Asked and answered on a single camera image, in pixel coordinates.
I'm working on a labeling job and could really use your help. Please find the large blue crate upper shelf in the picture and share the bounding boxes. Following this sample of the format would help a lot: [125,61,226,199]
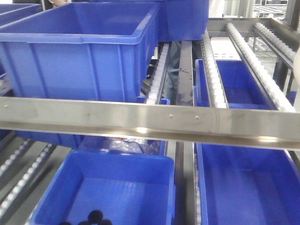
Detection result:
[0,2,159,102]

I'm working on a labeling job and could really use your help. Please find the white roller track left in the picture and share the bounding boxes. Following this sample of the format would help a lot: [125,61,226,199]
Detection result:
[145,43,170,105]

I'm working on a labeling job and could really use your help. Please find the white roller track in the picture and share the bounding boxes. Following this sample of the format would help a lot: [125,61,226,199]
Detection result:
[254,22,296,68]
[145,43,170,105]
[201,30,229,109]
[225,23,296,113]

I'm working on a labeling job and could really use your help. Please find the clear plastic bags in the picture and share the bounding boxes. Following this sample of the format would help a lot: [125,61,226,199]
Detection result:
[101,137,162,155]

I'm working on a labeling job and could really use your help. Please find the white roller track middle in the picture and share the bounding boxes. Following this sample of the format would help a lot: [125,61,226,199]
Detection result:
[201,30,229,109]

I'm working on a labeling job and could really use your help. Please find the blue crate lower left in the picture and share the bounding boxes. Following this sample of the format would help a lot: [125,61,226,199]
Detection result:
[29,150,175,225]

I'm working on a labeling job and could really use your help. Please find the blue crate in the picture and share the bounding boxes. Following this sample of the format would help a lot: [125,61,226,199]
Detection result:
[194,59,276,110]
[155,0,209,42]
[29,150,175,225]
[195,143,300,225]

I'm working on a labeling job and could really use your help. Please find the blue crate middle right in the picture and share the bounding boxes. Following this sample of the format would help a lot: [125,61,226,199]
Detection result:
[194,59,276,110]

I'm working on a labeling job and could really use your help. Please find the blue crate upper back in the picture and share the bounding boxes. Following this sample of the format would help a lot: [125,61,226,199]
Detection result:
[155,0,209,42]

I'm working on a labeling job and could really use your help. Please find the blue crate lower right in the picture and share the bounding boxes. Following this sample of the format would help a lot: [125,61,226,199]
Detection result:
[195,143,300,225]

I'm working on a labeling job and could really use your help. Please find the black round objects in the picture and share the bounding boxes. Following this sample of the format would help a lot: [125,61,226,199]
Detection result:
[61,210,113,225]

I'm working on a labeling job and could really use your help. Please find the lower left roller track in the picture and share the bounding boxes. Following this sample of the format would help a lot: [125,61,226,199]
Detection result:
[0,143,56,217]

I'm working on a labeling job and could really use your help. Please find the white roller track far right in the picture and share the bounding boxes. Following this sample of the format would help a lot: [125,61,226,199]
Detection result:
[254,22,296,68]

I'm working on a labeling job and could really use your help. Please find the steel shelf front rail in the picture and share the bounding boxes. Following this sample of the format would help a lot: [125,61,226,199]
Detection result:
[0,97,300,150]

